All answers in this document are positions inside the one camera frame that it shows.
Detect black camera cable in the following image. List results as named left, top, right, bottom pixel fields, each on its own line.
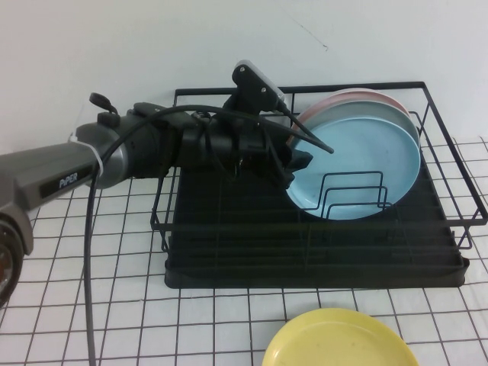
left=85, top=101, right=337, bottom=366

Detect pink round plate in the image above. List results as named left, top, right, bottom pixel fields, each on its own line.
left=285, top=88, right=412, bottom=149

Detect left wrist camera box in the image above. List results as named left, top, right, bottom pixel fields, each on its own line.
left=230, top=59, right=286, bottom=116

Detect grey round plate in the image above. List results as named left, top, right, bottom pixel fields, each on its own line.
left=300, top=99, right=419, bottom=153

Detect white checked tablecloth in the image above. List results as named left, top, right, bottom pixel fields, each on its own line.
left=0, top=139, right=488, bottom=366

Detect black plastic drip tray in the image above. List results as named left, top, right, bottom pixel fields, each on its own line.
left=163, top=152, right=470, bottom=290

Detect white zip tie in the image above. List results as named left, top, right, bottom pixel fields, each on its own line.
left=67, top=133, right=104, bottom=177

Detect light blue round plate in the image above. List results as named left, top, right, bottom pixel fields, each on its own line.
left=284, top=117, right=422, bottom=221

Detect yellow round plate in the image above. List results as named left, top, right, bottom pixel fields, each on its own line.
left=262, top=307, right=420, bottom=366

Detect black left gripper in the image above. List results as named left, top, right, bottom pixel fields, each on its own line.
left=178, top=95, right=314, bottom=190

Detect black wire dish rack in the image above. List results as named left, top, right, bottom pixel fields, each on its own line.
left=149, top=81, right=488, bottom=253

